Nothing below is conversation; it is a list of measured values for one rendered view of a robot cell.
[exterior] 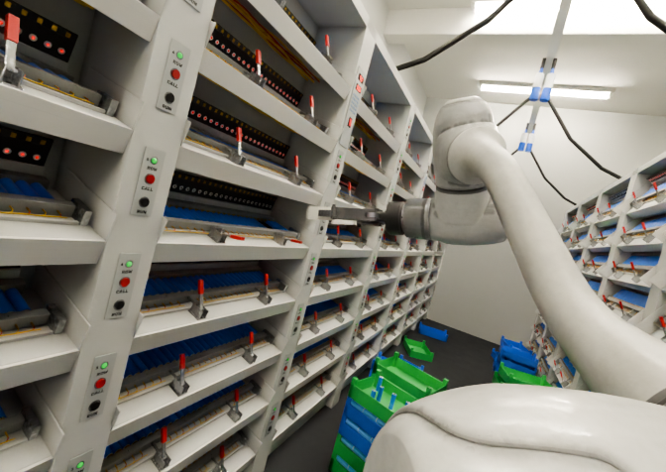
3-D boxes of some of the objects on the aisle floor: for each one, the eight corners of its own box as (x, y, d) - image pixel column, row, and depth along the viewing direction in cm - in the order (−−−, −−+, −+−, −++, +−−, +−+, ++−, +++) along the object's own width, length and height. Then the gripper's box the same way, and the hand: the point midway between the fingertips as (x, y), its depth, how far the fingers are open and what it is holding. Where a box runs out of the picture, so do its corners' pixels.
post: (263, 472, 132) (378, 32, 127) (247, 487, 123) (369, 16, 118) (225, 445, 140) (331, 33, 135) (208, 457, 132) (320, 18, 127)
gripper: (388, 231, 65) (292, 227, 74) (416, 237, 87) (340, 233, 96) (391, 192, 65) (295, 192, 74) (417, 208, 88) (341, 207, 97)
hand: (324, 216), depth 85 cm, fingers open, 13 cm apart
